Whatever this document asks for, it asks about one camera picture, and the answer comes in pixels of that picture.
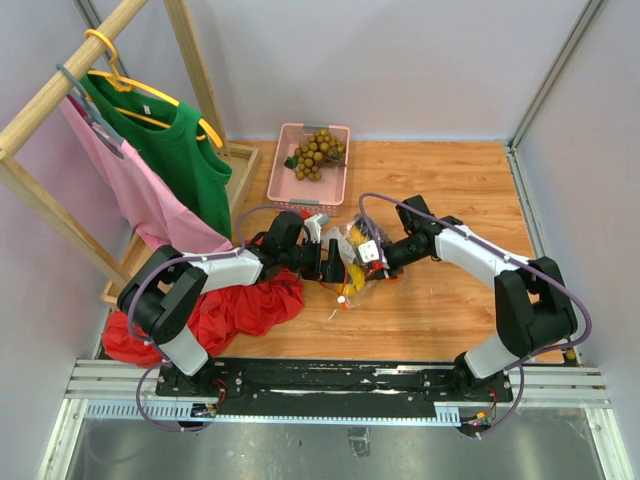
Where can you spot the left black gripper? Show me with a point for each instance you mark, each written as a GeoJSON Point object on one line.
{"type": "Point", "coordinates": [333, 269]}

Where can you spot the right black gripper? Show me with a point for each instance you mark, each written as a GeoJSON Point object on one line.
{"type": "Point", "coordinates": [392, 271]}

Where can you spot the yellow fake lemon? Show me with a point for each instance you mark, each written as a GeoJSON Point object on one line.
{"type": "Point", "coordinates": [356, 282]}

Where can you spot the clear zip bag orange seal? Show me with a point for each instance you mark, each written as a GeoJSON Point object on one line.
{"type": "Point", "coordinates": [349, 256]}

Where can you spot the brown longan fruit bunch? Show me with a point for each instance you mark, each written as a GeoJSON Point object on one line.
{"type": "Point", "coordinates": [314, 154]}

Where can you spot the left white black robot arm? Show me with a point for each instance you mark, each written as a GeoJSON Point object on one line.
{"type": "Point", "coordinates": [160, 298]}

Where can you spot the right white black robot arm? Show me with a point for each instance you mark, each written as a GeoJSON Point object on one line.
{"type": "Point", "coordinates": [533, 309]}

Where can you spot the small yellow fake fruit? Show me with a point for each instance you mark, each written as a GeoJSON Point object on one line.
{"type": "Point", "coordinates": [356, 236]}

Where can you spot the pink plastic basket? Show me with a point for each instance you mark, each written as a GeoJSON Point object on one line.
{"type": "Point", "coordinates": [324, 196]}

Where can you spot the red cloth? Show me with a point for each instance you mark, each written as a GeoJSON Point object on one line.
{"type": "Point", "coordinates": [218, 317]}

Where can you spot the pink shirt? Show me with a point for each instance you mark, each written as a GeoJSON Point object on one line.
{"type": "Point", "coordinates": [145, 201]}

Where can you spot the green shirt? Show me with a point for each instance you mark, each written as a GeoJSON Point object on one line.
{"type": "Point", "coordinates": [190, 168]}

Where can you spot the grey clothes hanger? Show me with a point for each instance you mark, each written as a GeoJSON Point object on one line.
{"type": "Point", "coordinates": [90, 110]}

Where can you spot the yellow clothes hanger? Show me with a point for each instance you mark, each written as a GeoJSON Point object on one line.
{"type": "Point", "coordinates": [136, 95]}

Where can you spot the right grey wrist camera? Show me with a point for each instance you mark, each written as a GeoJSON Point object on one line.
{"type": "Point", "coordinates": [368, 252]}

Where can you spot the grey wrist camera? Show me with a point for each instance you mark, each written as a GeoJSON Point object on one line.
{"type": "Point", "coordinates": [368, 252]}
{"type": "Point", "coordinates": [313, 226]}

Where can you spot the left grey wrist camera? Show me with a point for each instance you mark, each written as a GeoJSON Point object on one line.
{"type": "Point", "coordinates": [313, 226]}

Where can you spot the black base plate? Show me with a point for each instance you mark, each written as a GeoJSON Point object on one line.
{"type": "Point", "coordinates": [333, 388]}

